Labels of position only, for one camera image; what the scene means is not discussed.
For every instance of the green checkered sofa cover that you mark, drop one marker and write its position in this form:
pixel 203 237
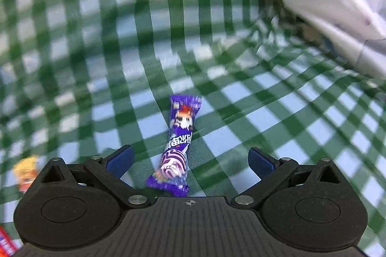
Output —
pixel 85 77

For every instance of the red snack packet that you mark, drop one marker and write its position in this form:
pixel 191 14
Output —
pixel 7 247

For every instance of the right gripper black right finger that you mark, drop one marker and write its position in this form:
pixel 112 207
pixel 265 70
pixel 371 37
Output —
pixel 274 176

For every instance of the yellow red candy bar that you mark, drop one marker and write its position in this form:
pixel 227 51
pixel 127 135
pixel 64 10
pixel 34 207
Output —
pixel 26 172

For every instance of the purple candy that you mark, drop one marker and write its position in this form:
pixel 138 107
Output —
pixel 172 171

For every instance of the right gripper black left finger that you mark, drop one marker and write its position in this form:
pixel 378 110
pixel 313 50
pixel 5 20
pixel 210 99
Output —
pixel 106 175

